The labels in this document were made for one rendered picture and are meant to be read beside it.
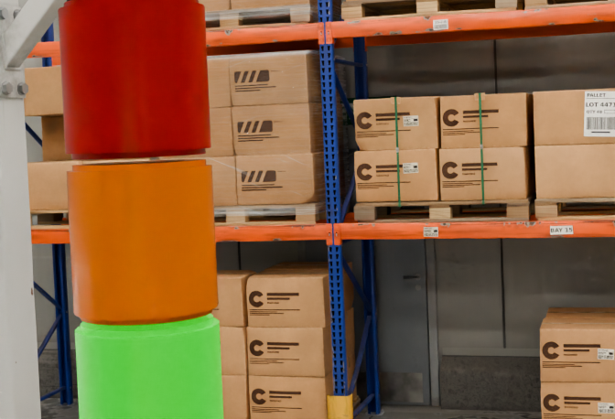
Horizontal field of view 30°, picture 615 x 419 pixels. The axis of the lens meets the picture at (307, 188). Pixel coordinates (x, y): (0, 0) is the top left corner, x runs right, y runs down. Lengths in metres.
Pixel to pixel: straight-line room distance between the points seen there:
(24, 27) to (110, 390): 2.56
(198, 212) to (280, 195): 7.75
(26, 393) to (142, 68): 2.68
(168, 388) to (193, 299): 0.03
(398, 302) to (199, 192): 8.97
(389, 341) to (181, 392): 9.04
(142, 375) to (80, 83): 0.10
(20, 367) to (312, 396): 5.48
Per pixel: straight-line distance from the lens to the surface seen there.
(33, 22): 2.91
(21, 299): 3.00
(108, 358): 0.39
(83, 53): 0.38
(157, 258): 0.38
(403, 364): 9.44
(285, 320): 8.30
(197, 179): 0.39
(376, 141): 8.02
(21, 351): 3.01
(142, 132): 0.38
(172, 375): 0.39
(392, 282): 9.33
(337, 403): 8.17
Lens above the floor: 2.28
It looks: 3 degrees down
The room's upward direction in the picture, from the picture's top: 2 degrees counter-clockwise
